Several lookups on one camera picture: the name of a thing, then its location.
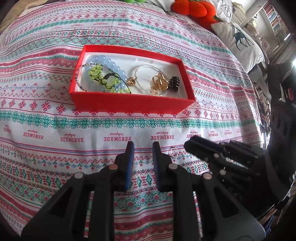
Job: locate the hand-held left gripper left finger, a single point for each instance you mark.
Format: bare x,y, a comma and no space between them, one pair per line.
129,166

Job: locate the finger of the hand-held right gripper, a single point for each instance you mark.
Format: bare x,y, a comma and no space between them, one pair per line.
203,148

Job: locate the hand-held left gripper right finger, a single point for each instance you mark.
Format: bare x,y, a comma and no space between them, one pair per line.
156,166

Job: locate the red jewelry box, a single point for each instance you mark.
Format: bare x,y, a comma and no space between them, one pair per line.
129,104

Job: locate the black hair claw clip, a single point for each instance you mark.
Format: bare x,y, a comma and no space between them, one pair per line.
175,83

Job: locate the gold pendant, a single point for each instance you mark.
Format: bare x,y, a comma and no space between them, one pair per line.
132,81

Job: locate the patterned woven tablecloth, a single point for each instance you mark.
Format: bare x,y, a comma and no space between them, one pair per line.
69,129

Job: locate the white deer print pillow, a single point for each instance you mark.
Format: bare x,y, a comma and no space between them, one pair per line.
224,32

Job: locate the bookshelf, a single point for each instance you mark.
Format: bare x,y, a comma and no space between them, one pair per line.
274,18

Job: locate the orange plush toy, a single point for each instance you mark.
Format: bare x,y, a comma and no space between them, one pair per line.
196,9

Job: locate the white circle print pillow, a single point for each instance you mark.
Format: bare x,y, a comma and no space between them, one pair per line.
222,9

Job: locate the green plush toy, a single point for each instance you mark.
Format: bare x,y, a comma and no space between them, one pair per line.
135,1

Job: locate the beige quilted blanket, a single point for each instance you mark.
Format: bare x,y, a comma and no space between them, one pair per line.
13,4

